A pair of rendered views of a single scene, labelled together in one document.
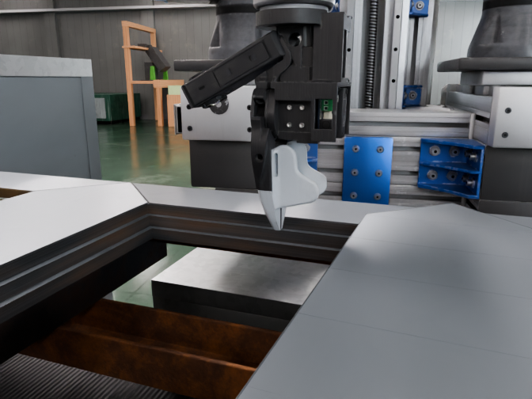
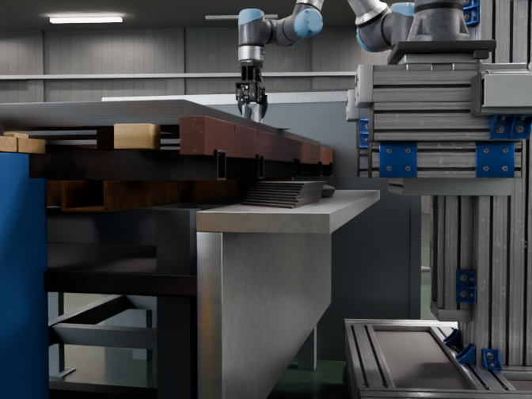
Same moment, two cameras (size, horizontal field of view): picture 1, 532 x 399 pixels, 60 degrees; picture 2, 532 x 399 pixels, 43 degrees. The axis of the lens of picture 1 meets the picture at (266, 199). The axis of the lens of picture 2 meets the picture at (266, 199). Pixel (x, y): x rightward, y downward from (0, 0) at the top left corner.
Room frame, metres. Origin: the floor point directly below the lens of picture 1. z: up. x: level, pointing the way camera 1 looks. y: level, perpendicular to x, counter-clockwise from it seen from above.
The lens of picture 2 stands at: (0.25, -2.05, 0.74)
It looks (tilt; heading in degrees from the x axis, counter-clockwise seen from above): 2 degrees down; 83
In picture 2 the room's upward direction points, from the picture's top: straight up
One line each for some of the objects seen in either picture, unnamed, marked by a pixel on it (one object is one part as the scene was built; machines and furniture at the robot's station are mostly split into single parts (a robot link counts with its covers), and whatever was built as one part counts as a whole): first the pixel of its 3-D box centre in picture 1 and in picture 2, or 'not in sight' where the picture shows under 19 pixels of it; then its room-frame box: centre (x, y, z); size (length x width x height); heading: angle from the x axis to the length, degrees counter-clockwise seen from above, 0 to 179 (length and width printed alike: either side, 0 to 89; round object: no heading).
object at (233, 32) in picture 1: (245, 36); not in sight; (0.97, 0.04, 1.09); 0.15 x 0.15 x 0.10
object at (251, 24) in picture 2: not in sight; (252, 29); (0.46, -0.02, 1.16); 0.09 x 0.08 x 0.11; 22
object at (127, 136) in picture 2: not in sight; (138, 137); (0.18, -0.95, 0.79); 0.06 x 0.05 x 0.04; 160
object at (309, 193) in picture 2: not in sight; (281, 192); (0.44, -0.78, 0.70); 0.39 x 0.12 x 0.04; 70
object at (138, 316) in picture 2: not in sight; (142, 273); (0.09, 0.68, 0.34); 0.06 x 0.06 x 0.68; 70
